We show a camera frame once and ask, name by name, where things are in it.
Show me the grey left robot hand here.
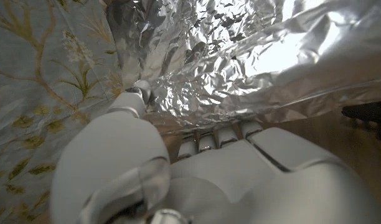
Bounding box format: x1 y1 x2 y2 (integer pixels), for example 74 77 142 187
49 80 381 224

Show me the aluminum foil roll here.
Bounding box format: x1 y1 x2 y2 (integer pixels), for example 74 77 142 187
106 0 381 134

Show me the black claw hair clip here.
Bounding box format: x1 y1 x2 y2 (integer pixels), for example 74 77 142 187
341 100 381 142

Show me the floral printed backdrop cloth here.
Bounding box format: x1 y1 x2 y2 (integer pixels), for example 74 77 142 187
0 0 126 224

